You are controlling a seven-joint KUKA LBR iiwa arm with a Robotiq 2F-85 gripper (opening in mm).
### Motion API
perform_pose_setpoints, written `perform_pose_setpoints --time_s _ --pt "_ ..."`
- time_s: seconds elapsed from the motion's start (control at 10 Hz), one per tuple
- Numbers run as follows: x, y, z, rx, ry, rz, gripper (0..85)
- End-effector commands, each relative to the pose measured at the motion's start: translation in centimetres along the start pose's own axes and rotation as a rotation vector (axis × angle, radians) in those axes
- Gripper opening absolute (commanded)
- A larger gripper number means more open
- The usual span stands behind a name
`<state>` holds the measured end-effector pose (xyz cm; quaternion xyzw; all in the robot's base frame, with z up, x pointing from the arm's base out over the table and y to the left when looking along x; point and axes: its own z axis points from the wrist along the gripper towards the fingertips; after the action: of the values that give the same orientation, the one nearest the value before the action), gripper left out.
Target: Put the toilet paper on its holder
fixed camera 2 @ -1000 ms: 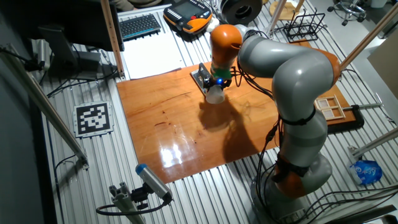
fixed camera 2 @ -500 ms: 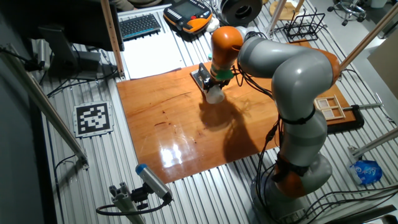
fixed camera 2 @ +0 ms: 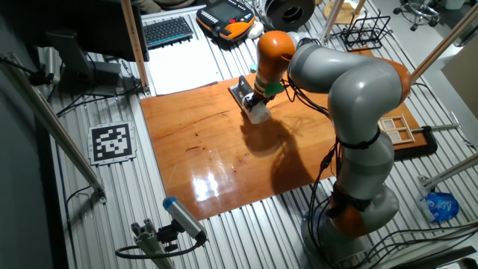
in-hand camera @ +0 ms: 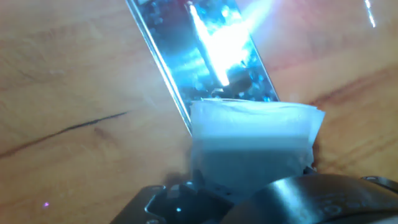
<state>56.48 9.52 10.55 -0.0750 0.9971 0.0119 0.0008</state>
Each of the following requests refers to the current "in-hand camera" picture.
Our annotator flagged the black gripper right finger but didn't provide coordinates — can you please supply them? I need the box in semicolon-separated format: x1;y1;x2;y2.
303;166;398;192

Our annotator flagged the shiny metal toilet paper holder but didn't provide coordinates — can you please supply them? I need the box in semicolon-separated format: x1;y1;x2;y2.
125;0;280;136

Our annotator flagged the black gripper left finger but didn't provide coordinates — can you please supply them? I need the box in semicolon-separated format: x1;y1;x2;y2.
108;169;236;224

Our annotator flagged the white toilet paper roll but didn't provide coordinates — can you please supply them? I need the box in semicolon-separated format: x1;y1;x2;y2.
189;98;326;200

